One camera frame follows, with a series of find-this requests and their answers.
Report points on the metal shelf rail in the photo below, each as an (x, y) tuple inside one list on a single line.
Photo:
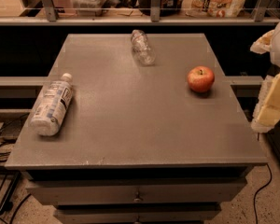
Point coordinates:
[(129, 13)]

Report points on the red apple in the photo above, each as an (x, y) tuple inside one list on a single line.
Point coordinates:
[(201, 79)]

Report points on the clear crushed plastic bottle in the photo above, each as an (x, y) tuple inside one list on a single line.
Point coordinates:
[(142, 50)]

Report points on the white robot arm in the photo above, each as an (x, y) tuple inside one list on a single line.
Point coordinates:
[(267, 111)]

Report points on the black power adapter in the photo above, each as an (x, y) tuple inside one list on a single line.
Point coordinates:
[(10, 131)]

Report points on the clear plastic container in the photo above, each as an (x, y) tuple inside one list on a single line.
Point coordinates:
[(88, 7)]

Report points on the top drawer with knob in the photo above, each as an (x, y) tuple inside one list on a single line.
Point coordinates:
[(137, 191)]

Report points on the grey drawer cabinet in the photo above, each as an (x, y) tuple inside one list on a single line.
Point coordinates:
[(133, 122)]

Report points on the colourful snack bag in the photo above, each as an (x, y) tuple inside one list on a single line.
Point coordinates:
[(215, 8)]

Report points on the labelled blue plastic bottle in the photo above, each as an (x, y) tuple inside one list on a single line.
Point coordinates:
[(48, 117)]

